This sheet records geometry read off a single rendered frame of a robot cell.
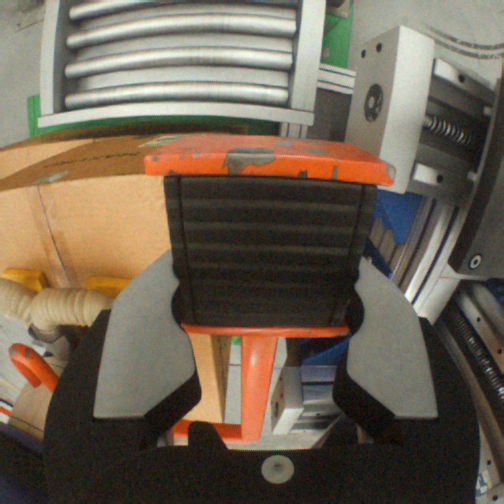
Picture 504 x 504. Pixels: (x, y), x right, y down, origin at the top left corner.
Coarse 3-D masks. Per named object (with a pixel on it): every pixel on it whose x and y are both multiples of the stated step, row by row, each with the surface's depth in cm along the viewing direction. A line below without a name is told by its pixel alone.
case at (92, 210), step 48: (96, 144) 51; (144, 144) 42; (0, 192) 24; (48, 192) 24; (96, 192) 24; (144, 192) 24; (0, 240) 28; (48, 240) 27; (96, 240) 27; (144, 240) 27; (192, 336) 35
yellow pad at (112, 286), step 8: (88, 280) 29; (96, 280) 29; (104, 280) 29; (112, 280) 29; (120, 280) 29; (128, 280) 29; (88, 288) 29; (96, 288) 29; (104, 288) 29; (112, 288) 29; (120, 288) 29; (112, 296) 29
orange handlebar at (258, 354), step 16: (16, 352) 19; (32, 352) 20; (256, 352) 15; (272, 352) 15; (32, 368) 20; (48, 368) 22; (256, 368) 16; (272, 368) 16; (32, 384) 22; (48, 384) 21; (256, 384) 17; (256, 400) 18; (256, 416) 20; (176, 432) 24; (224, 432) 25; (240, 432) 25; (256, 432) 23
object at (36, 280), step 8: (8, 272) 29; (16, 272) 29; (24, 272) 29; (32, 272) 29; (40, 272) 30; (16, 280) 29; (24, 280) 29; (32, 280) 29; (40, 280) 29; (32, 288) 30; (40, 288) 30; (32, 336) 31
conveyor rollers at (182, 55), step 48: (96, 0) 36; (144, 0) 38; (192, 0) 41; (240, 0) 41; (288, 0) 39; (192, 48) 46; (240, 48) 47; (96, 96) 51; (144, 96) 52; (192, 96) 53; (240, 96) 52; (288, 96) 53
